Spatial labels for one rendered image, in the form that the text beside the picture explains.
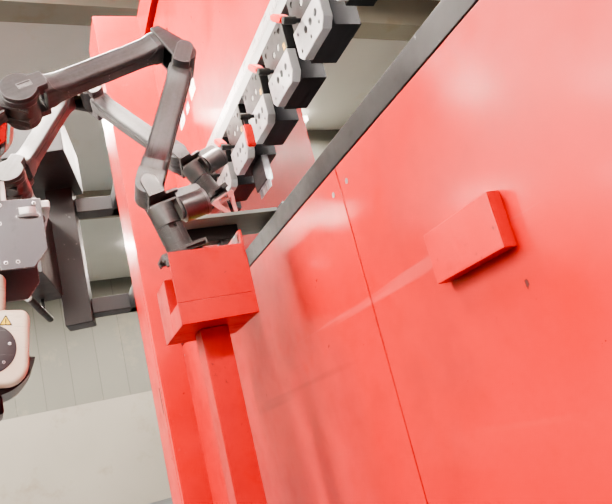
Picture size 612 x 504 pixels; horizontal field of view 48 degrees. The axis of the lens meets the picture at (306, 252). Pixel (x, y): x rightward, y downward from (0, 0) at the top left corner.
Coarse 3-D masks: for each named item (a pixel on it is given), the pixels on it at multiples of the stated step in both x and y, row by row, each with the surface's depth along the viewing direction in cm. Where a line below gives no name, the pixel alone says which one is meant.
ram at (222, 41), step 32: (160, 0) 263; (192, 0) 224; (224, 0) 194; (256, 0) 172; (192, 32) 228; (224, 32) 198; (160, 64) 277; (224, 64) 202; (160, 96) 285; (224, 96) 206; (192, 128) 244; (224, 128) 210
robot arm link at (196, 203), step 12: (144, 180) 141; (156, 180) 142; (156, 192) 141; (168, 192) 143; (180, 192) 144; (192, 192) 145; (204, 192) 145; (192, 204) 143; (204, 204) 144; (192, 216) 143
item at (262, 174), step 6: (264, 156) 192; (258, 162) 194; (264, 162) 192; (252, 168) 200; (258, 168) 195; (264, 168) 191; (270, 168) 192; (258, 174) 196; (264, 174) 191; (270, 174) 191; (258, 180) 196; (264, 180) 192; (270, 180) 190; (258, 186) 197; (264, 186) 195; (270, 186) 191; (258, 192) 199; (264, 192) 196
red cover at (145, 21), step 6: (144, 0) 280; (150, 0) 270; (156, 0) 270; (144, 6) 281; (150, 6) 273; (156, 6) 273; (138, 12) 294; (144, 12) 283; (150, 12) 276; (138, 18) 295; (144, 18) 284; (150, 18) 280; (144, 24) 286; (150, 24) 283; (144, 30) 287
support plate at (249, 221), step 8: (264, 208) 182; (272, 208) 183; (208, 216) 176; (216, 216) 177; (224, 216) 178; (232, 216) 179; (240, 216) 181; (248, 216) 183; (256, 216) 184; (264, 216) 186; (184, 224) 176; (192, 224) 178; (200, 224) 179; (208, 224) 181; (216, 224) 182; (224, 224) 184; (240, 224) 187; (248, 224) 189; (256, 224) 191; (264, 224) 193; (248, 232) 196; (256, 232) 198
